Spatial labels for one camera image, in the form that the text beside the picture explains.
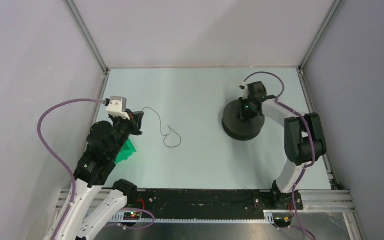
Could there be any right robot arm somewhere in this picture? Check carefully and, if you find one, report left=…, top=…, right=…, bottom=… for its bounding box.
left=239, top=82, right=327, bottom=209

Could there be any black perforated spool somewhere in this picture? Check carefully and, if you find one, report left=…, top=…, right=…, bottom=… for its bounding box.
left=221, top=99, right=266, bottom=141

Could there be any purple camera cable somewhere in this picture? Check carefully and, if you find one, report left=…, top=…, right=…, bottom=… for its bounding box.
left=243, top=71, right=317, bottom=240
left=37, top=98, right=108, bottom=240

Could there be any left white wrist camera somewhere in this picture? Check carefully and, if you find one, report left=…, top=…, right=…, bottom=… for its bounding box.
left=105, top=96, right=130, bottom=120

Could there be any green plastic bin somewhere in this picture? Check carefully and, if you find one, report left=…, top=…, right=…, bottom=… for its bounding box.
left=115, top=139, right=137, bottom=164

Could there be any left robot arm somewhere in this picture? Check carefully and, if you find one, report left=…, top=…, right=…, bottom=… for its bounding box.
left=45, top=110, right=144, bottom=240

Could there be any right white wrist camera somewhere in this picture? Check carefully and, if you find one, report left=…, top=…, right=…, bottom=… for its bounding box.
left=239, top=83, right=249, bottom=100

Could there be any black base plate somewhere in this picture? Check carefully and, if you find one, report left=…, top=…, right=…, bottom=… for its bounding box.
left=128, top=188, right=304, bottom=221

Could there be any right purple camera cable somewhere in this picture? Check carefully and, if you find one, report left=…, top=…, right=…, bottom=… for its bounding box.
left=243, top=71, right=317, bottom=240

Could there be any left small circuit board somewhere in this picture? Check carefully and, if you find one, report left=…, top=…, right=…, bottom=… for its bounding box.
left=123, top=211, right=141, bottom=221

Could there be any small circuit board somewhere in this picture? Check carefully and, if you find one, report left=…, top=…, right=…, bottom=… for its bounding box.
left=123, top=211, right=141, bottom=221
left=273, top=217, right=293, bottom=224

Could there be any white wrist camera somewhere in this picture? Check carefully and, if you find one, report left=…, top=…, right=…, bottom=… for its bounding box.
left=239, top=83, right=249, bottom=100
left=105, top=96, right=130, bottom=120

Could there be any right small circuit board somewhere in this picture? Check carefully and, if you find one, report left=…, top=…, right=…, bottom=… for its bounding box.
left=273, top=217, right=293, bottom=224

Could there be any thin black wire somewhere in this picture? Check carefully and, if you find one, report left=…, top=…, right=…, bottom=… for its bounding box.
left=142, top=106, right=183, bottom=149

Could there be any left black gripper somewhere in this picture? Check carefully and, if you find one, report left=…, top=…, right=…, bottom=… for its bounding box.
left=108, top=107, right=145, bottom=159

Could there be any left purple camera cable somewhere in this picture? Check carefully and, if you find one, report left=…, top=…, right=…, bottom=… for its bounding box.
left=37, top=98, right=108, bottom=240

